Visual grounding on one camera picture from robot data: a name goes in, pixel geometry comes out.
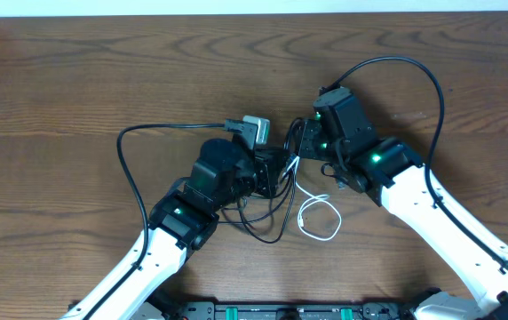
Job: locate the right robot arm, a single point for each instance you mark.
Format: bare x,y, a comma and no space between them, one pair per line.
395,177

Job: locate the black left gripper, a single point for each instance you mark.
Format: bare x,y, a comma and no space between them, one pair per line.
276,171

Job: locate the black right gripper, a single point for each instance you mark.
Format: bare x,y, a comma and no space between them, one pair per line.
306,140

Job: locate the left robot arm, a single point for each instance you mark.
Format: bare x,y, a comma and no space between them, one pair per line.
181,223

